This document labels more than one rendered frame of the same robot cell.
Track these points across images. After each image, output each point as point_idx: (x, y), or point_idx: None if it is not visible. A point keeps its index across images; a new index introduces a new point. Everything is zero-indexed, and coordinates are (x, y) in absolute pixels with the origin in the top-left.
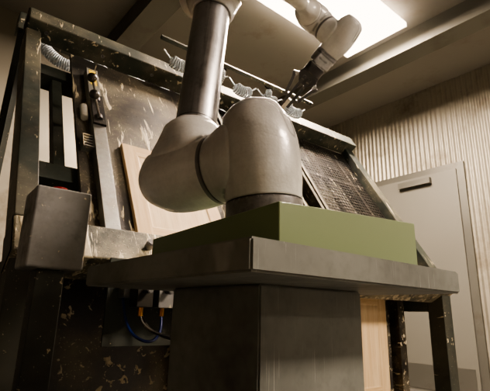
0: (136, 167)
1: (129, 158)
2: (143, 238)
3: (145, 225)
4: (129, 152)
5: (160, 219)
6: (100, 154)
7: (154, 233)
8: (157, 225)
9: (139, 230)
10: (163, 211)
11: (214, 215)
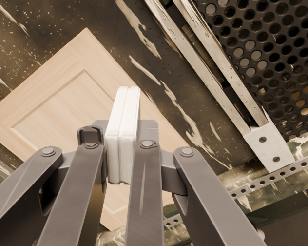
0: (30, 152)
1: (10, 144)
2: (114, 245)
3: (105, 216)
4: None
5: (111, 199)
6: None
7: (119, 218)
8: (114, 208)
9: (105, 224)
10: (106, 187)
11: (167, 143)
